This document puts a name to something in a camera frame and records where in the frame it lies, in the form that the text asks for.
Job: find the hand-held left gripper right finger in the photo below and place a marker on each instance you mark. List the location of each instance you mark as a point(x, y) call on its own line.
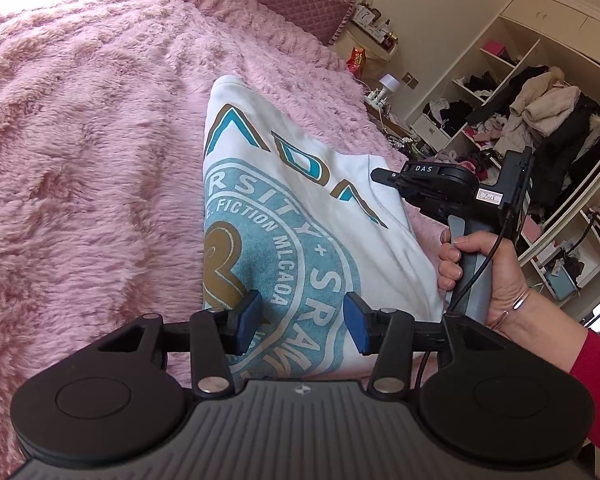
point(357, 324)

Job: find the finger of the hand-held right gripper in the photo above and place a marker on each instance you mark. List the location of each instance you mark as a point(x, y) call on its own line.
point(387, 176)

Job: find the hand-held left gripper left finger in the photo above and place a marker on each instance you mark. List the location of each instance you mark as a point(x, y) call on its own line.
point(249, 322)

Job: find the white printed sweatshirt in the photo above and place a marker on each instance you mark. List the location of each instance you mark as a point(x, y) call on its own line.
point(290, 160)

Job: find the person's right forearm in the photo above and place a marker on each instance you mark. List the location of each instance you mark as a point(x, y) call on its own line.
point(570, 355)

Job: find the person's right hand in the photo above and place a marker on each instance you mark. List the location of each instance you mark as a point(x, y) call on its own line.
point(502, 270)

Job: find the wooden nightstand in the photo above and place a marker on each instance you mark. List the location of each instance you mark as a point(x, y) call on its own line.
point(387, 117)

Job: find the white drawer box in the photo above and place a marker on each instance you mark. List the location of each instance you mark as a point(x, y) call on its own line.
point(430, 132)

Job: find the white power strip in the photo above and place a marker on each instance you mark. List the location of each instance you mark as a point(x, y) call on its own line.
point(375, 96)

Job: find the white table lamp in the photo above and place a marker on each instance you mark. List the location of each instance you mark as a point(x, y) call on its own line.
point(389, 85)

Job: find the black hanging coat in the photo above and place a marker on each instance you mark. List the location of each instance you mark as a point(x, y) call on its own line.
point(570, 155)

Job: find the cream puffer coat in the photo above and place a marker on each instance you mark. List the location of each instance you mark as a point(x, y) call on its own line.
point(545, 102)

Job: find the red snack bag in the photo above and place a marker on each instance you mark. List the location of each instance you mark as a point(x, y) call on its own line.
point(356, 62)

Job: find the teal storage bin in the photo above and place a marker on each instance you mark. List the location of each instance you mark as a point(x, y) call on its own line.
point(562, 282)

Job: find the pink box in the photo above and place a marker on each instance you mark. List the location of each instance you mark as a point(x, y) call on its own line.
point(495, 49)

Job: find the cream bedside shelf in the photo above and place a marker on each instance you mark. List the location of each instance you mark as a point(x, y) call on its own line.
point(370, 30)

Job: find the white open wardrobe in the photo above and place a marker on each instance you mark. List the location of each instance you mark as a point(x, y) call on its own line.
point(530, 25)

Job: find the pink fluffy blanket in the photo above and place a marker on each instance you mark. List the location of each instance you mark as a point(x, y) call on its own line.
point(80, 135)

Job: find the wall socket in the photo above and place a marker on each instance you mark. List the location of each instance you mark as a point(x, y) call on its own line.
point(411, 80)

